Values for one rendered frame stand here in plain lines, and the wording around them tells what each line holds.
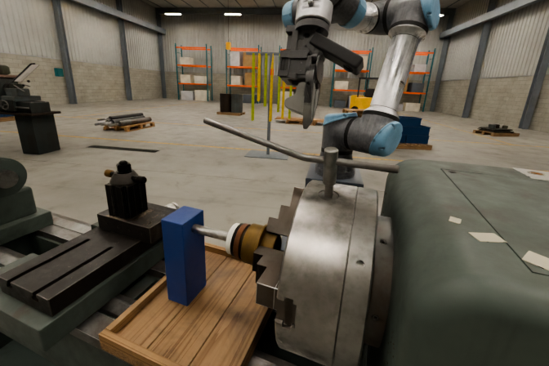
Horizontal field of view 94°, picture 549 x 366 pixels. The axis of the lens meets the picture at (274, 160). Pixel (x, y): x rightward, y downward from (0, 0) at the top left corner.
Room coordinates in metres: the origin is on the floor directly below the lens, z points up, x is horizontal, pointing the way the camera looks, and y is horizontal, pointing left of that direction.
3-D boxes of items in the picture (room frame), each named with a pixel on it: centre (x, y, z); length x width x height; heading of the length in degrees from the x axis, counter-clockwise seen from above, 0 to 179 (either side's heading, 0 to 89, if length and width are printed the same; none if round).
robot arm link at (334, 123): (0.94, -0.24, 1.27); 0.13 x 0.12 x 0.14; 43
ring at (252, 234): (0.48, 0.03, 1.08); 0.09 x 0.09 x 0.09; 70
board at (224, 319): (0.52, 0.15, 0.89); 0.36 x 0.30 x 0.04; 160
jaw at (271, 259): (0.37, -0.01, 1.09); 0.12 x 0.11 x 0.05; 160
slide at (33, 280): (0.65, 0.47, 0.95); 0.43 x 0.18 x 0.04; 160
